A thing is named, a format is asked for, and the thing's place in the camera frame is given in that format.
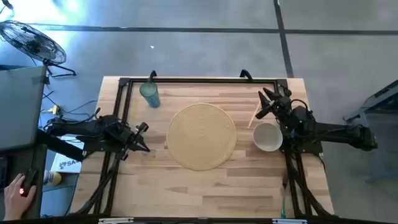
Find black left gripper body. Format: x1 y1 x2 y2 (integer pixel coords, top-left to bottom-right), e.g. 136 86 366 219
107 121 141 153

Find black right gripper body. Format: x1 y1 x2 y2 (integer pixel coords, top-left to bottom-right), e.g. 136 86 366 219
267 90 299 123

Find white ceramic bowl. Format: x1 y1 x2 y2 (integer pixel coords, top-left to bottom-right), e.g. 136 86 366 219
252 122 284 152

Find teal translucent plastic cup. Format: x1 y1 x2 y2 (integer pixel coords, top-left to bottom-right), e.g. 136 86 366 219
139 80 161 109

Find wooden chopstick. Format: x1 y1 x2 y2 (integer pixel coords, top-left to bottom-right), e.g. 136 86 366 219
247 102 262 129

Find round woven straw placemat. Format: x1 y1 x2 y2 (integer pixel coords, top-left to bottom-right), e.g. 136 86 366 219
167 103 238 172

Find white printed cardboard box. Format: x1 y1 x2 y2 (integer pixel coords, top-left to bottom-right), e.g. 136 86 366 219
50 134 85 174

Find white label strip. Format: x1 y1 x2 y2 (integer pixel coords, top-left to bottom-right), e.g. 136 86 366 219
272 218 308 224
98 217 135 224

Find person's yellow shoe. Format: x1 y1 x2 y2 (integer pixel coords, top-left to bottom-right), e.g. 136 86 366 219
43 169 63 187

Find grey metal cart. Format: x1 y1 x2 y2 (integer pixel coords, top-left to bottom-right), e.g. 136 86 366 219
343 79 398 124

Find black computer mouse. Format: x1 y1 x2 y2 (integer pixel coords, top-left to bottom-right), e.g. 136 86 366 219
19 167 38 198

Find grey desk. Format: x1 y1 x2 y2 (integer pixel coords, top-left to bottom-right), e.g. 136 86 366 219
0 65 48 152

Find person's hand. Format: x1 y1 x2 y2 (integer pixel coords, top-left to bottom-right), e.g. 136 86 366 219
2 173 37 222

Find black floor fan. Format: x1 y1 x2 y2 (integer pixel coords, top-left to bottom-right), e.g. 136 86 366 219
0 19 77 78

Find black floor cables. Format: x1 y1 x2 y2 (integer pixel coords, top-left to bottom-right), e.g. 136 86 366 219
39 90 102 126

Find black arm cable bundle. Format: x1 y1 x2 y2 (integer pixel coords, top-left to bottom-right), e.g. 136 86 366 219
284 151 331 217
73 154 121 216

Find black aluminium table frame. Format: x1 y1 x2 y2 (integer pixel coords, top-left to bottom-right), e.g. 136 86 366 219
92 77 334 217

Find fork with teal handle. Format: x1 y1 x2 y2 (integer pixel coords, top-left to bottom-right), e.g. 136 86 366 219
280 173 289 219

